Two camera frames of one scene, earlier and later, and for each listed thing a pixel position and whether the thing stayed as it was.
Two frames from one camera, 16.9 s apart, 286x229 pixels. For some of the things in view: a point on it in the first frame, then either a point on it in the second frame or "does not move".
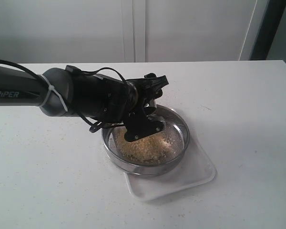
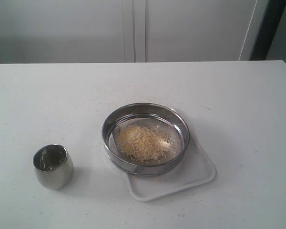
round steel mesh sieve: x=152 y=153 does not move
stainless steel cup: x=150 y=108 -> x=54 y=166
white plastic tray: x=196 y=170 does not move
